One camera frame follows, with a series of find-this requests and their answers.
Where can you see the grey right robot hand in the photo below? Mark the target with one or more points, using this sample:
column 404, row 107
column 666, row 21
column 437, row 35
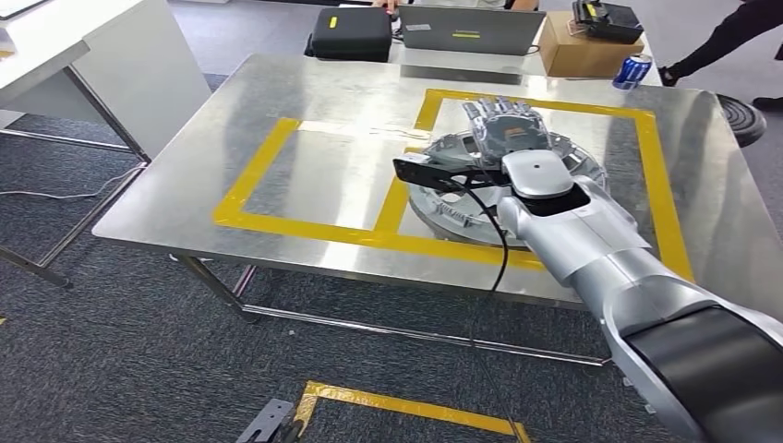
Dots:
column 520, row 134

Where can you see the grey round ribbed plastic part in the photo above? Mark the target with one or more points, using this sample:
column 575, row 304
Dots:
column 440, row 214

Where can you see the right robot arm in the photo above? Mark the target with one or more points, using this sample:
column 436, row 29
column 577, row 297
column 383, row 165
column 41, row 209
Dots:
column 642, row 281

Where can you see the stainless steel workbench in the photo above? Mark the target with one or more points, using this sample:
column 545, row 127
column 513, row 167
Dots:
column 275, row 92

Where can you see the brown cardboard box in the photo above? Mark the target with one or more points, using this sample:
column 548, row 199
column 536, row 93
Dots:
column 581, row 58

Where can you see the grey laptop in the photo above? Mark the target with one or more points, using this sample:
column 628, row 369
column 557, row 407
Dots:
column 471, row 30

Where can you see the blue drink can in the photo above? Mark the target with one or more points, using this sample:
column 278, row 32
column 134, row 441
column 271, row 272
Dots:
column 633, row 70

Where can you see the yellow tape rectangle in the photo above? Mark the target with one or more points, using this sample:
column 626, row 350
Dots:
column 654, row 183

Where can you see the black device with yellow label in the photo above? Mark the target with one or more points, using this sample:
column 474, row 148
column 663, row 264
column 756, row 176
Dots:
column 608, row 21

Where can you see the person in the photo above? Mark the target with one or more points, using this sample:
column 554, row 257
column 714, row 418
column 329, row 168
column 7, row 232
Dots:
column 722, row 30
column 385, row 5

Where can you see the black hard case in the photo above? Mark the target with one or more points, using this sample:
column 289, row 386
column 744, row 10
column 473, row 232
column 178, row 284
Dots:
column 349, row 33

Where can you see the black round stool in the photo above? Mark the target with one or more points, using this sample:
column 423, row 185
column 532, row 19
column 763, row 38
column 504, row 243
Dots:
column 740, row 119

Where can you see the white desk with steel legs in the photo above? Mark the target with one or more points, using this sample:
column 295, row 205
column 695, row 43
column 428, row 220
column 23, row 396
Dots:
column 140, row 73

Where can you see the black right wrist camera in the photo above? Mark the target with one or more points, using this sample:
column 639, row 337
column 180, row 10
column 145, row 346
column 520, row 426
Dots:
column 422, row 171

